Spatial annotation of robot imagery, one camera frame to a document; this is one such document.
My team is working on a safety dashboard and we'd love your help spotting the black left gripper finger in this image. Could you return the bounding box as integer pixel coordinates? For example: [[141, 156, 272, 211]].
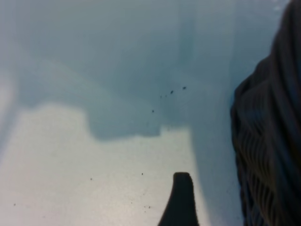
[[157, 171, 200, 226]]

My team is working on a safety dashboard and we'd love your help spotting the dark brown woven wicker basket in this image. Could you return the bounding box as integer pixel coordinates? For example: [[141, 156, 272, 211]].
[[230, 0, 301, 226]]

